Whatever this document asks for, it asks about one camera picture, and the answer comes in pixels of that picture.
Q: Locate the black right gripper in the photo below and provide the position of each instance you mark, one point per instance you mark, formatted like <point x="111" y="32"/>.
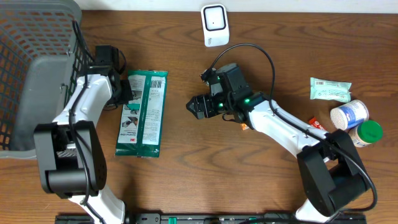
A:
<point x="209" y="110"/>

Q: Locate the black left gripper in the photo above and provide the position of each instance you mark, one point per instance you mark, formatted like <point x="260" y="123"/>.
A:
<point x="127" y="87"/>

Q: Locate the green white 3M glove package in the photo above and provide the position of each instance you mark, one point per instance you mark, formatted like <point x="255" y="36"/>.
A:
<point x="140" y="128"/>

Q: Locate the orange Kleenex tissue pack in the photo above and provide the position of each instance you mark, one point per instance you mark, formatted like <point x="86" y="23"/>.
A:
<point x="244" y="126"/>

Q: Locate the red narrow packet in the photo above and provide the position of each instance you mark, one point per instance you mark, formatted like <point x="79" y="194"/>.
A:
<point x="315" y="123"/>

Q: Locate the mint green wipes pack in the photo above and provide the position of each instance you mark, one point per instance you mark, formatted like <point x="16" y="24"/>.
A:
<point x="329" y="90"/>

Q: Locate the white blue cotton swab tub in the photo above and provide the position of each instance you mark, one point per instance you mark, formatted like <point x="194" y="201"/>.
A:
<point x="349" y="115"/>

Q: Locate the green lid jar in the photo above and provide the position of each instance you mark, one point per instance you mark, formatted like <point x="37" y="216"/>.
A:
<point x="366" y="133"/>

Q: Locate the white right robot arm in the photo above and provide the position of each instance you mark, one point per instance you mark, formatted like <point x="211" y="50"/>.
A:
<point x="330" y="167"/>

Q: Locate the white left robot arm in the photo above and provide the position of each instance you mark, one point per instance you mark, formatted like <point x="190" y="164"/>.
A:
<point x="69" y="153"/>

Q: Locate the grey plastic mesh basket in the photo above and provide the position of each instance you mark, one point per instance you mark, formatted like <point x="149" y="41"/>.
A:
<point x="41" y="60"/>

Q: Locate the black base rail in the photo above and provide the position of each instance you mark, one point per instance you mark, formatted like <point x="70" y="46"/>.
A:
<point x="155" y="218"/>

